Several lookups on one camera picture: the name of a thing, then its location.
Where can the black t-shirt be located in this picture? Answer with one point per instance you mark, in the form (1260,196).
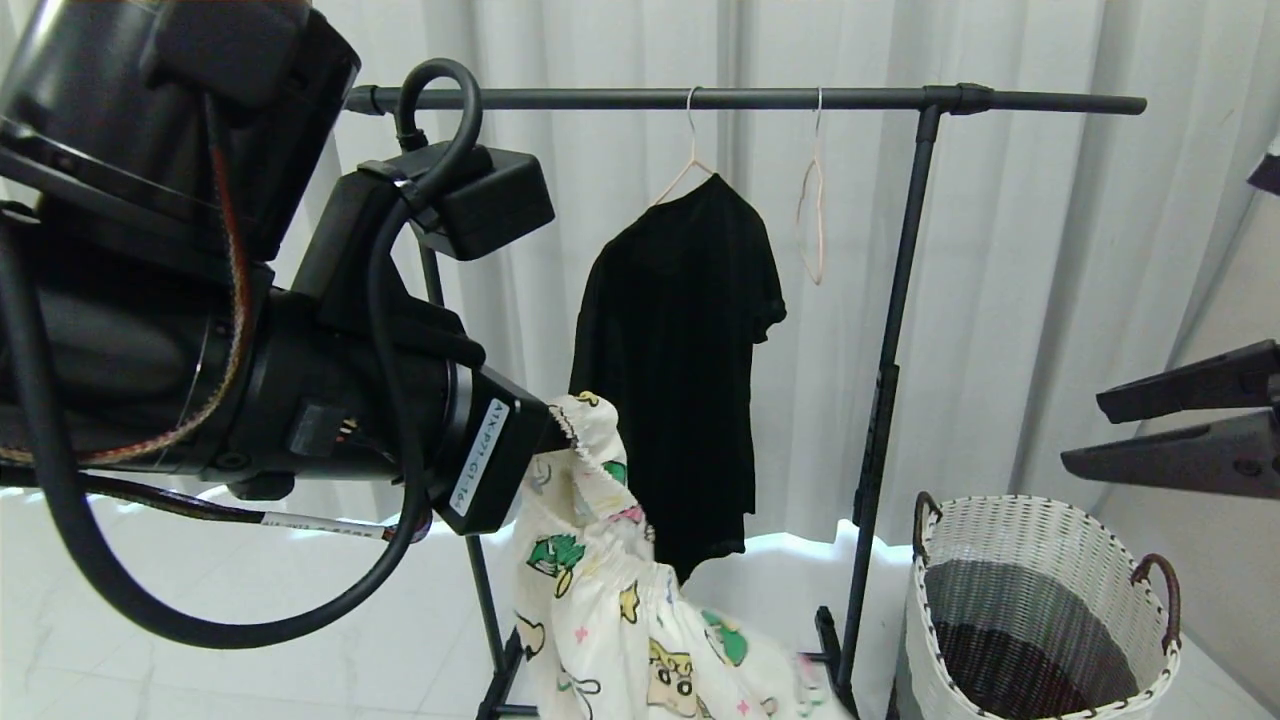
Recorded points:
(670,330)

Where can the cream printed garment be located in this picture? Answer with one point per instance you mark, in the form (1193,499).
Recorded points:
(600,600)

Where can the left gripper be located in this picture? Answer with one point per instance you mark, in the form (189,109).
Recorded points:
(320,400)

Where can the pink clothes hanger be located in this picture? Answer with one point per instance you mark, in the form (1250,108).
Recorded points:
(818,130)
(691,135)

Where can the white laundry basket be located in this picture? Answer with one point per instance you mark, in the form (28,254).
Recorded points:
(1000,530)

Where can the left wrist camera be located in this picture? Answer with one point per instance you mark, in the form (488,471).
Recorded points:
(490,200)

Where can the white curtain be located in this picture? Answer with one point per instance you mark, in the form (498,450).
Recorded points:
(1000,250)

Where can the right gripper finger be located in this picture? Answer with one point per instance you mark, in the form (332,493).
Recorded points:
(1200,380)
(1190,460)

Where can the black clothes rack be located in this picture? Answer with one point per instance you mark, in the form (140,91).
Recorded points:
(800,98)

